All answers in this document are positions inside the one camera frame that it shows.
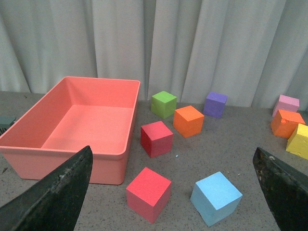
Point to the light blue foam block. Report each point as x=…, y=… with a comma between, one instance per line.
x=215, y=198

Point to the pink foam block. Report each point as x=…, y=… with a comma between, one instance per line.
x=286, y=103

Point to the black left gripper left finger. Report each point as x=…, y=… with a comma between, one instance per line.
x=53, y=203

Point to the yellow foam block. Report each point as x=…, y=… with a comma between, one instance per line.
x=297, y=144

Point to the purple foam block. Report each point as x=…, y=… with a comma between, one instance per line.
x=214, y=104

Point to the green foam block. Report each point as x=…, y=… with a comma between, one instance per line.
x=163, y=104

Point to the grey curtain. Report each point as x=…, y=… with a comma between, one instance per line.
x=251, y=50

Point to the orange dented foam block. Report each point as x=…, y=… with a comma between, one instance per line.
x=285, y=122

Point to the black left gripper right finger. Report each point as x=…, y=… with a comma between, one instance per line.
x=285, y=190

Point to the dark red foam block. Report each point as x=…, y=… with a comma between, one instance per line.
x=156, y=139

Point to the pink plastic bin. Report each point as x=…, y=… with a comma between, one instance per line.
x=77, y=112

